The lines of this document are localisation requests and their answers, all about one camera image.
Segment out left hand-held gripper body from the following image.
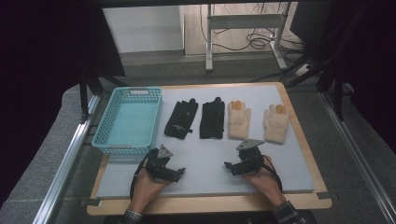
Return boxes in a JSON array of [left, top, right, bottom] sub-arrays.
[[145, 144, 177, 183]]

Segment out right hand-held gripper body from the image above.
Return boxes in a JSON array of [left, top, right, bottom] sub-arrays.
[[233, 138, 266, 175]]

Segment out cream knit glove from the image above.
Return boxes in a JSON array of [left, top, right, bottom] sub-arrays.
[[262, 104, 290, 145], [227, 100, 252, 140]]

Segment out plain black glove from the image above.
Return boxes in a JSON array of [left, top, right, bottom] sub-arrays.
[[199, 96, 226, 140]]

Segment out teal plastic basket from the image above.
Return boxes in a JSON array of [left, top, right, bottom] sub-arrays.
[[92, 86, 163, 156]]

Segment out black glove with white print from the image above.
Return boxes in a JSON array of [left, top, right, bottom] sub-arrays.
[[163, 98, 200, 140]]

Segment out person's right hand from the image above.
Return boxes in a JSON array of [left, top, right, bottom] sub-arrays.
[[242, 154, 286, 207]]

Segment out person's left hand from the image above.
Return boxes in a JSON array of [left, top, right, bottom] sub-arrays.
[[132, 167, 172, 215]]

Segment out white foam board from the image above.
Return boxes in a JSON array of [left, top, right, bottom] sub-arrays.
[[96, 85, 316, 200]]

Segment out grey tape piece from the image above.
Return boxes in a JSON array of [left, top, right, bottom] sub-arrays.
[[79, 198, 103, 207], [316, 190, 339, 201]]

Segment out black tripod legs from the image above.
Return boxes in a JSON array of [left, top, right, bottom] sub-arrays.
[[78, 70, 129, 123]]

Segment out white power strip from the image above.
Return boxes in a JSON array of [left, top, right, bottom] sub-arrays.
[[293, 63, 311, 77]]

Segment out black stand legs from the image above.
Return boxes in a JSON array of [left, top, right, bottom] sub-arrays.
[[279, 52, 347, 123]]

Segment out white panel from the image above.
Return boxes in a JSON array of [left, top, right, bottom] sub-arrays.
[[102, 6, 185, 54]]

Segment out white metal stand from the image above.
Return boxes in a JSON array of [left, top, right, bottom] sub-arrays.
[[205, 3, 289, 74]]

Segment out dark curtain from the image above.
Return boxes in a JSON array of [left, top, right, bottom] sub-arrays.
[[290, 0, 396, 147], [0, 0, 126, 208]]

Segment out left hand-held gripper black cable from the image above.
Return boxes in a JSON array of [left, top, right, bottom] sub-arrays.
[[129, 148, 157, 201]]

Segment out hand-held gripper black cable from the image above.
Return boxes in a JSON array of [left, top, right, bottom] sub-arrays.
[[129, 148, 157, 201], [261, 155, 284, 193]]

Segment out right hand-held gripper black cable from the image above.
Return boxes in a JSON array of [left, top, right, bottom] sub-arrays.
[[261, 155, 284, 193]]

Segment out aluminium rail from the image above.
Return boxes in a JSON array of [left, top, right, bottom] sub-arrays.
[[32, 94, 101, 224], [318, 91, 396, 224]]

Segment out black floor cables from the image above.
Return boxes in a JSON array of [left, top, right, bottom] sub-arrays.
[[199, 3, 310, 53]]

